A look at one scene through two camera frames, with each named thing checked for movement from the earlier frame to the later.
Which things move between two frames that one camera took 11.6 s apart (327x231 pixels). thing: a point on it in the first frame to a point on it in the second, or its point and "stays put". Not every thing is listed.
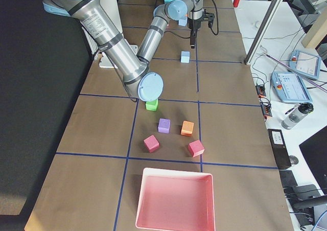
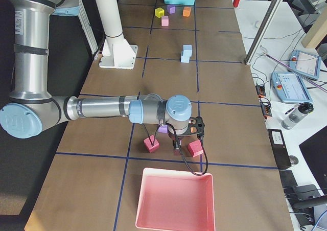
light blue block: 183,22 to 187,50
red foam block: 195,148 stays put
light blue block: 185,56 stays put
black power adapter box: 279,148 stays put
